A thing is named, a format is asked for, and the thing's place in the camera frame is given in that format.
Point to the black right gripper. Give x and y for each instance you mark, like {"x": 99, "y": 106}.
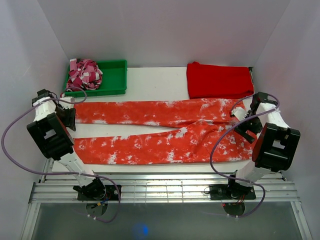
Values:
{"x": 242, "y": 129}

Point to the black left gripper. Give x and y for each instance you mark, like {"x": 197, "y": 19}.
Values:
{"x": 70, "y": 122}

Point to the red white tie-dye trousers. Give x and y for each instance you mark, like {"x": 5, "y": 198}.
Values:
{"x": 198, "y": 131}

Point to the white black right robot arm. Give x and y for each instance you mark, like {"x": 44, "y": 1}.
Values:
{"x": 275, "y": 144}

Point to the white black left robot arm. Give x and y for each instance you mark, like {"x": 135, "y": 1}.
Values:
{"x": 50, "y": 131}

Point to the folded red trousers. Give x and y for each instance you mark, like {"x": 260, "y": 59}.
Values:
{"x": 221, "y": 82}

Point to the pink camouflage garment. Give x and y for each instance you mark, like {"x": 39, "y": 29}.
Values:
{"x": 83, "y": 74}

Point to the green plastic bin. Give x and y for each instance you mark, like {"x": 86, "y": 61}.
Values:
{"x": 114, "y": 80}

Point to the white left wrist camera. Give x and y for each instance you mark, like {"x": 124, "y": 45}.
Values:
{"x": 66, "y": 102}

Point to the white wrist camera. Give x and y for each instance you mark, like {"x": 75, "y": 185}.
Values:
{"x": 239, "y": 113}
{"x": 66, "y": 102}

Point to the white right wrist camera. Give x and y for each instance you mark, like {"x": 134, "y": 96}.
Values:
{"x": 239, "y": 113}

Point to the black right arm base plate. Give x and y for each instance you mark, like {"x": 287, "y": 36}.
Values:
{"x": 228, "y": 192}

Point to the aluminium table frame rail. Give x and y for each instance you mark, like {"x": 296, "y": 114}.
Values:
{"x": 167, "y": 202}

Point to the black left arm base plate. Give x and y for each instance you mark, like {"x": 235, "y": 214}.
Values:
{"x": 109, "y": 192}

